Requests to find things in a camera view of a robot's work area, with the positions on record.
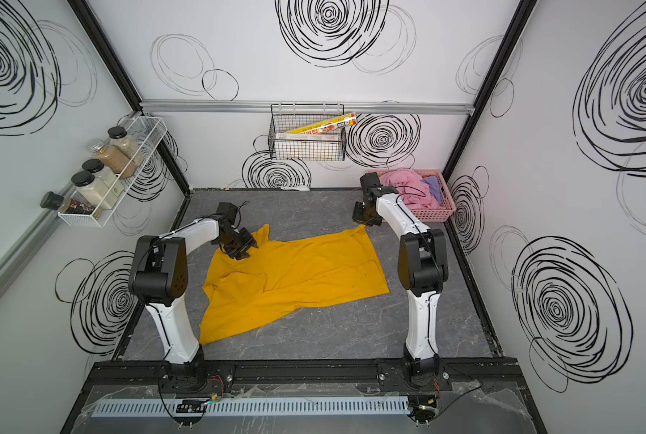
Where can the yellow t-shirt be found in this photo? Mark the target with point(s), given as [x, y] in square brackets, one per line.
[279, 278]

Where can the white box in basket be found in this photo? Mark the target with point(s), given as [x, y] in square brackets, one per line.
[308, 137]

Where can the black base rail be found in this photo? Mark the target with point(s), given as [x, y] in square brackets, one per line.
[231, 376]

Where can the spice jar cream contents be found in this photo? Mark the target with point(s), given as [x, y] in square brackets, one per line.
[94, 190]

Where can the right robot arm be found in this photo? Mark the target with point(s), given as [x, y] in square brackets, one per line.
[422, 269]

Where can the grey slotted cable duct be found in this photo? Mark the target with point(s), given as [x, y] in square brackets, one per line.
[296, 406]

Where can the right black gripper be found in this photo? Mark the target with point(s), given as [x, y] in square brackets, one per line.
[357, 216]

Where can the pink plastic basket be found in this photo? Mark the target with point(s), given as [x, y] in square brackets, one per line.
[447, 207]

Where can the clear wall shelf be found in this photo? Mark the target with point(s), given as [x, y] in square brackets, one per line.
[120, 182]

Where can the small dark spice bottle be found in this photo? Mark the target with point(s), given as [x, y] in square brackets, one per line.
[61, 204]

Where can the spice jar brown contents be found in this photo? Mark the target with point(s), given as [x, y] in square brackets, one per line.
[121, 152]

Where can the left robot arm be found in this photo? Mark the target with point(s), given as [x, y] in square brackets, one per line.
[159, 279]

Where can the yellow foil box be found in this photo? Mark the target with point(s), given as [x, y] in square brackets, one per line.
[326, 126]

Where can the spice jar white contents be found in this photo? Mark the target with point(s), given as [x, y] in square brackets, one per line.
[105, 174]

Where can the purple t-shirt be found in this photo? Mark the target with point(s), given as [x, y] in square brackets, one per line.
[434, 186]

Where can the pink t-shirt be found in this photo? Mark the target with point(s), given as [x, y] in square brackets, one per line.
[412, 190]

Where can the black wire basket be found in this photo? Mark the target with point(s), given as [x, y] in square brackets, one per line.
[285, 117]

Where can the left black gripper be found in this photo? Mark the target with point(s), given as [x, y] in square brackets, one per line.
[248, 241]

